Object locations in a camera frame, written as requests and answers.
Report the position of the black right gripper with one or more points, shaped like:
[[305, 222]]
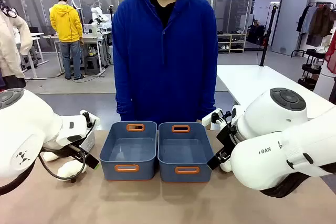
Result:
[[225, 140]]

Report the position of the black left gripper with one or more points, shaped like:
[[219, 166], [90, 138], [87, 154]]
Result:
[[88, 160]]

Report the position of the person's right forearm blue sleeve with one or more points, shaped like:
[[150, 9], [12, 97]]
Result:
[[124, 98]]

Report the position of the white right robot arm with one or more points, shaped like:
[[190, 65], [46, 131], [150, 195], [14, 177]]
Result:
[[275, 155]]

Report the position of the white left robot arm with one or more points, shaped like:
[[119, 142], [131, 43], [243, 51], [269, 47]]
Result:
[[26, 129]]

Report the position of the person's left forearm blue sleeve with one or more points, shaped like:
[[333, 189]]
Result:
[[207, 98]]

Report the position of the white folding table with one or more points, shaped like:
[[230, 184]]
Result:
[[249, 82]]

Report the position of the person in blue hoodie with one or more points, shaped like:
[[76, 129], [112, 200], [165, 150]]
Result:
[[162, 77]]

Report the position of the grey step stool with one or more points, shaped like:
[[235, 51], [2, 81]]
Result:
[[92, 65]]

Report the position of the wooden shoe rack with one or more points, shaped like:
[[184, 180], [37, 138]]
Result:
[[233, 42]]

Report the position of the black tripod pole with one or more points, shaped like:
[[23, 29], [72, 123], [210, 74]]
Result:
[[267, 37]]

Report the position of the black utility cart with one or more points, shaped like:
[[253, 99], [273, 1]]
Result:
[[312, 69]]

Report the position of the white office desk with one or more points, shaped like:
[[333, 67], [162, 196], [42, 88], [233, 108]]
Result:
[[34, 51]]

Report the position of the white workbench desk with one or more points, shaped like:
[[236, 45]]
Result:
[[92, 37]]

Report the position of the red hanging garment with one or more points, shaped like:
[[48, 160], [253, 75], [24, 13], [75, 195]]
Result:
[[331, 53]]

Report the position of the person in yellow hoodie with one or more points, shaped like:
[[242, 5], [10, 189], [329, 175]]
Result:
[[65, 24]]

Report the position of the mannequin in cream jacket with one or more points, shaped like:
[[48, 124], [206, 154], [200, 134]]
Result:
[[10, 45]]

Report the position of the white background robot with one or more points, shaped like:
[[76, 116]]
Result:
[[98, 15]]

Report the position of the clothes rack with coats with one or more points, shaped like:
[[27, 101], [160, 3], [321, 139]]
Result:
[[317, 24]]

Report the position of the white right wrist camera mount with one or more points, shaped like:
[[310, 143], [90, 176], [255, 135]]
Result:
[[210, 120]]

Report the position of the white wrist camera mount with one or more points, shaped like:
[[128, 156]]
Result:
[[92, 120], [210, 120]]

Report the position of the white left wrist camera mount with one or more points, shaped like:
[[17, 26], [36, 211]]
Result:
[[92, 120]]

